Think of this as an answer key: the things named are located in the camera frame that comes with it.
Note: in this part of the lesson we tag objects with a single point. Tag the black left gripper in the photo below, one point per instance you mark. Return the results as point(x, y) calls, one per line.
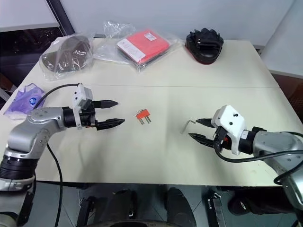
point(88, 118)

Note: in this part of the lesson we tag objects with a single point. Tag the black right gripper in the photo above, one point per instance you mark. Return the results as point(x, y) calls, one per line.
point(221, 139)

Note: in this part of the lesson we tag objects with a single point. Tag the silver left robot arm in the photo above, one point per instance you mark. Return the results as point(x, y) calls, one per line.
point(35, 119)

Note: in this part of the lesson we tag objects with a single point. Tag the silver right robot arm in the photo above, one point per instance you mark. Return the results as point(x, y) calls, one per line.
point(277, 142)

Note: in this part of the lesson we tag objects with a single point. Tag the loose silver hex key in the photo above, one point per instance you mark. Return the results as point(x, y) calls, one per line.
point(184, 126)

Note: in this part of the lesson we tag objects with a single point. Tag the small orange connector part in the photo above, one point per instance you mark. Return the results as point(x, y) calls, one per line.
point(142, 115)

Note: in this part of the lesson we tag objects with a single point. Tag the clear crumpled plastic bag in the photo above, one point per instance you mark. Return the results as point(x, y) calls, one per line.
point(106, 47)

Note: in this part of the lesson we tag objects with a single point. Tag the grey baseball cap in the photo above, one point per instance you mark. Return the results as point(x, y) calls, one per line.
point(68, 54)

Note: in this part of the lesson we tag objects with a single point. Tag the clear plastic cap bag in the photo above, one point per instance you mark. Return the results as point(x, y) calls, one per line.
point(50, 71)

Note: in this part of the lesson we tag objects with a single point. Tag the red flat packaged item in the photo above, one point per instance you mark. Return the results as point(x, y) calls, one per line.
point(144, 46)

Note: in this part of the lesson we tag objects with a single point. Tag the black flat bar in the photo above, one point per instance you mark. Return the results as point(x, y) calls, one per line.
point(214, 208)

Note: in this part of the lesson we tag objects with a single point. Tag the dark rounded shape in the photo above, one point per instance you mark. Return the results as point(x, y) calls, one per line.
point(180, 204)

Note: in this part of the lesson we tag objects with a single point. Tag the black padded glove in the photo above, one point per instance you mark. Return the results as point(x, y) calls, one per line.
point(204, 46)

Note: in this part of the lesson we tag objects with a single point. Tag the purple bag of gloves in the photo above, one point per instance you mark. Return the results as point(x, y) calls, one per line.
point(23, 100)

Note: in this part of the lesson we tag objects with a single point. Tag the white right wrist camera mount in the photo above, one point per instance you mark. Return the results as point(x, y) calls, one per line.
point(228, 120)

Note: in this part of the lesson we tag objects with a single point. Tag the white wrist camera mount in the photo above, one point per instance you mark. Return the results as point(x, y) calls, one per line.
point(228, 120)
point(80, 93)

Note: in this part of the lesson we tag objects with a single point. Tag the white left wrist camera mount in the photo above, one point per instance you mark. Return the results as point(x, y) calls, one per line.
point(80, 93)

